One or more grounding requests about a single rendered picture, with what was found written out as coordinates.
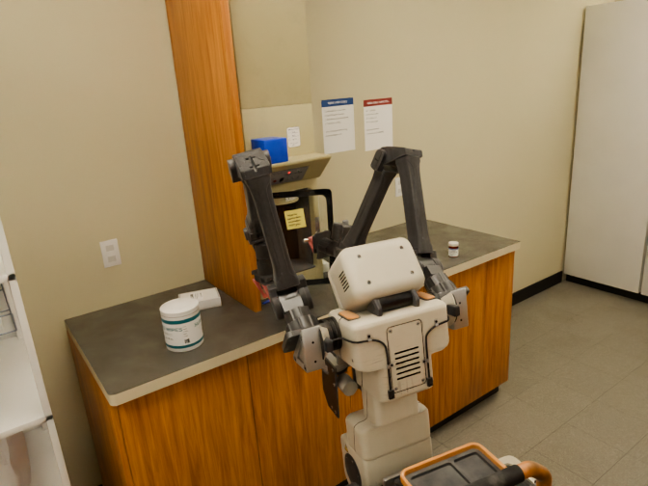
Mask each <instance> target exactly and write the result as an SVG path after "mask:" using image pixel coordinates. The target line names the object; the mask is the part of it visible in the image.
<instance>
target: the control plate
mask: <svg viewBox="0 0 648 486"><path fill-rule="evenodd" d="M308 167H309V166H306V167H300V168H295V169H289V170H283V171H278V172H273V173H271V174H270V176H271V185H274V184H279V183H285V182H289V181H294V180H299V179H302V178H303V177H304V175H305V173H306V171H307V169H308ZM298 170H299V172H297V171H298ZM288 172H290V174H289V173H288ZM293 176H294V178H292V177H293ZM297 176H299V177H297ZM283 177H284V179H283V181H281V182H279V181H280V179H281V178H283ZM288 177H289V179H287V178H288ZM274 180H277V181H276V182H273V181H274Z"/></svg>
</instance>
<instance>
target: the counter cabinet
mask: <svg viewBox="0 0 648 486"><path fill-rule="evenodd" d="M514 255H515V251H513V252H511V253H508V254H506V255H503V256H499V257H497V258H494V259H491V260H489V261H486V262H484V263H481V264H479V265H476V266H474V267H472V268H469V269H467V270H464V271H462V272H459V273H457V274H454V275H451V276H449V277H448V279H449V280H451V281H452V282H453V283H454V284H455V285H456V287H457V288H459V287H463V286H467V287H468V288H469V290H470V293H469V294H468V295H467V307H468V320H469V326H467V327H464V328H460V329H457V330H452V329H449V328H448V337H449V343H448V346H447V347H446V348H445V349H443V350H441V351H438V352H435V353H432V355H431V360H432V371H433V386H432V387H431V388H430V389H427V390H424V391H419V392H417V395H418V401H419V402H420V403H421V404H423V405H424V406H425V407H426V408H427V409H428V414H429V424H430V433H432V432H433V431H435V430H437V429H438V428H440V427H441V426H443V425H445V424H446V423H448V422H449V421H451V420H453V419H455V418H457V417H458V416H460V415H461V414H463V413H465V412H466V411H468V410H469V409H470V408H472V407H473V406H475V405H476V404H478V403H480V402H481V401H483V400H485V399H486V398H488V397H489V396H491V395H493V394H494V393H496V392H498V391H499V385H501V384H503V383H504V382H506V381H507V380H508V366H509V347H510V329H511V311H512V292H513V274H514ZM67 336H68V340H69V344H70V349H71V353H72V357H73V360H74V364H75V368H76V373H77V377H78V381H79V385H80V389H81V393H82V397H83V401H84V405H85V409H86V413H87V418H88V422H89V425H90V429H91V433H92V438H93V442H94V449H95V453H96V457H97V462H98V465H99V469H100V473H101V477H102V482H103V486H345V485H347V484H349V483H348V481H347V478H346V475H345V471H344V465H343V457H342V449H341V441H340V437H341V435H342V434H343V433H346V432H347V430H346V422H345V419H346V417H347V416H348V415H349V414H350V413H353V412H356V411H358V410H361V409H363V408H364V405H363V397H362V391H361V390H360V389H357V391H356V392H355V393H354V394H353V395H350V396H347V395H345V394H344V393H343V392H342V391H341V390H340V388H339V387H337V389H338V405H339V418H337V416H336V415H335V414H334V412H333V411H332V410H331V409H330V407H329V406H328V403H327V400H326V396H325V393H324V391H323V382H322V369H318V370H316V371H312V372H309V373H307V372H306V371H305V370H304V369H303V368H301V367H300V366H299V365H298V364H297V363H296V362H295V361H294V360H293V354H294V351H295V350H294V351H291V352H287V353H284V351H283V349H282V344H283V342H279V343H277V344H274V345H271V346H269V347H266V348H264V349H261V350H259V351H256V352H255V353H252V354H249V355H247V356H244V357H242V358H239V359H237V360H234V361H231V362H229V363H226V364H222V365H220V366H217V367H215V368H212V369H209V370H208V371H205V372H203V373H200V374H198V375H195V376H193V377H190V378H187V379H185V380H182V381H180V382H177V383H175V384H172V385H170V386H168V387H165V388H163V389H160V390H158V391H154V392H151V393H148V394H146V395H143V396H141V397H138V398H136V399H133V400H130V401H128V402H125V403H123V404H121V405H118V406H111V405H110V404H109V402H108V400H107V399H106V397H105V395H104V393H103V392H102V390H101V388H100V387H99V385H98V383H97V381H96V380H95V378H94V376H93V375H92V373H91V371H90V369H89V368H88V366H87V364H86V362H85V361H84V359H83V357H82V355H81V354H80V352H79V350H78V349H77V347H76V345H75V343H74V342H73V340H72V338H71V336H70V335H69V333H68V330H67Z"/></svg>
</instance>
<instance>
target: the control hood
mask: <svg viewBox="0 0 648 486"><path fill-rule="evenodd" d="M331 157H332V155H331V154H324V153H316V152H315V153H309V154H302V155H296V156H290V157H288V161H287V162H282V163H276V164H272V173H273V172H278V171H283V170H289V169H295V168H300V167H306V166H309V167H308V169H307V171H306V173H305V175H304V177H303V178H302V179H299V180H294V181H300V180H305V179H310V178H315V177H320V176H321V174H322V173H323V171H324V169H325V167H326V166H327V164H328V162H329V161H330V159H331ZM294 181H289V182H294ZM289 182H285V183H289ZM280 184H284V183H279V184H274V185H271V186H275V185H280Z"/></svg>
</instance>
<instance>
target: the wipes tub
mask: <svg viewBox="0 0 648 486"><path fill-rule="evenodd" d="M160 314H161V320H162V326H163V331H164V336H165V341H166V345H167V348H168V349H169V350H171V351H173V352H186V351H190V350H193V349H195V348H197V347H199V346H200V345H201V344H202V343H203V327H202V321H201V314H200V308H199V302H198V300H196V299H193V298H177V299H174V300H171V301H168V302H166V303H164V304H163V305H162V306H161V307H160Z"/></svg>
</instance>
